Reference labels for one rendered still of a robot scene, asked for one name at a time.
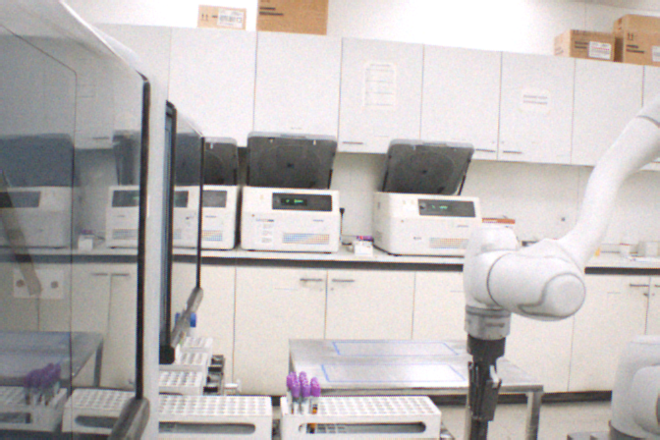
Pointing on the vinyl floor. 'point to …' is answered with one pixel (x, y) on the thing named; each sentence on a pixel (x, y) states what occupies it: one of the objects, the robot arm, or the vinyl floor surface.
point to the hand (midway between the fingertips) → (478, 434)
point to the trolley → (406, 370)
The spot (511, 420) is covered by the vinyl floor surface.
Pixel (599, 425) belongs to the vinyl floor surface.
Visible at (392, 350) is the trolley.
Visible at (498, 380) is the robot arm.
